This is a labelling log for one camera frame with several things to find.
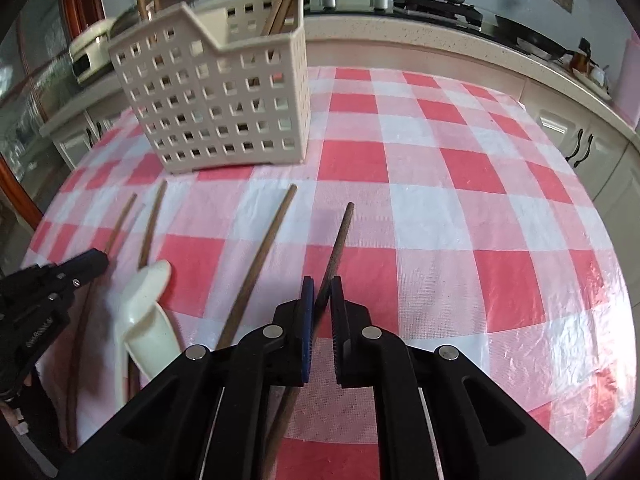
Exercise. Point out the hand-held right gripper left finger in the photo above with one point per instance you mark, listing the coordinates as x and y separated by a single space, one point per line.
307 330

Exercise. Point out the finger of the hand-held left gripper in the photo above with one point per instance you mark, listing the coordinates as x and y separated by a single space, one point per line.
75 282
92 256

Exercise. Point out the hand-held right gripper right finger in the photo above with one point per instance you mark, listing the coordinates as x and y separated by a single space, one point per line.
337 330

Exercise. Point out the cream soup spoon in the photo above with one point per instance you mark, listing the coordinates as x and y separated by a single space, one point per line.
150 345
120 375

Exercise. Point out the beige perforated utensil holder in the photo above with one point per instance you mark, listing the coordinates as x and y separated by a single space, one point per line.
200 110

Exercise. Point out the red white checkered tablecloth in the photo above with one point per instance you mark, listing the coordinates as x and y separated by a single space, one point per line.
450 210

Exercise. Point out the white air fryer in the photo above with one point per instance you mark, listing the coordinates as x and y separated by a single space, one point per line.
90 50

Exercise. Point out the speckled kitchen countertop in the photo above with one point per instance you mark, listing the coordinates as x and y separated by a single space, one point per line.
400 35

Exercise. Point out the black glass gas cooktop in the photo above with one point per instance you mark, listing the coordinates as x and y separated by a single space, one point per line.
355 7

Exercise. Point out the black frying pan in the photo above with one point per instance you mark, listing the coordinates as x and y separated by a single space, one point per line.
530 37

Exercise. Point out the small white condiment bottle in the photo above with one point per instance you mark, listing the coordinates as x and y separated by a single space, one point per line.
599 76

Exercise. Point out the brown oil bottle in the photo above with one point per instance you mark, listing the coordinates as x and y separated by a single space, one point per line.
582 60

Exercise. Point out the pink thermos flask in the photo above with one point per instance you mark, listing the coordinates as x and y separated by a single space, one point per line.
631 85

